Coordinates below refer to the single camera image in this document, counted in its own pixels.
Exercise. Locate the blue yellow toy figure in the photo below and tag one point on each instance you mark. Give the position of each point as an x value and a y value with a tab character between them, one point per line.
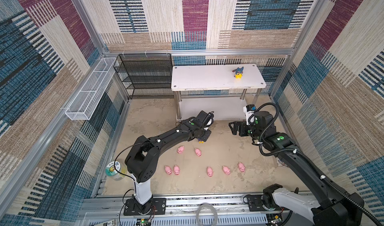
238	72

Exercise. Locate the white two-tier shelf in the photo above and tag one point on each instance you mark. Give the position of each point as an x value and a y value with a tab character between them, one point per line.
214	77

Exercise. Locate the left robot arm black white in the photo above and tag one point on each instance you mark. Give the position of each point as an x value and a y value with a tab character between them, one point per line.
142	160

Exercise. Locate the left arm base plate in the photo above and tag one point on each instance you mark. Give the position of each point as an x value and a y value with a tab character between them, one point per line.
155	206

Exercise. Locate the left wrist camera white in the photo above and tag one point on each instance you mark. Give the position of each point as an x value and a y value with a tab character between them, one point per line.
209	119

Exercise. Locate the white wire mesh basket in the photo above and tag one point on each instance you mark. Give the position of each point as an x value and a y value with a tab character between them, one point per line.
87	99

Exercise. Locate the clear tubing coil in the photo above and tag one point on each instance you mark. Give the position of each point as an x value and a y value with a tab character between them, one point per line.
212	209

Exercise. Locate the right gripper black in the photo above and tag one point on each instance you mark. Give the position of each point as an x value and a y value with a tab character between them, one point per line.
242	125

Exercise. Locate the black wire mesh rack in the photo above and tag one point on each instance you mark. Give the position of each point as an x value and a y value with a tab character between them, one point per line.
146	76

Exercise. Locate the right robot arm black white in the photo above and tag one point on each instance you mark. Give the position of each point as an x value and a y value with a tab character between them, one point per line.
332	205

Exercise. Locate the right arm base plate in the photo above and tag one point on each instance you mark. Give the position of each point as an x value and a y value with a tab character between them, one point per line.
255	202

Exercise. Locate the pink pig toy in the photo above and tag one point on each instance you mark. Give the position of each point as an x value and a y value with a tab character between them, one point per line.
180	149
168	170
226	170
210	171
176	170
198	152
241	167

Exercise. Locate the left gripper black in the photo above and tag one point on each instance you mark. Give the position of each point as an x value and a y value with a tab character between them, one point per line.
205	137

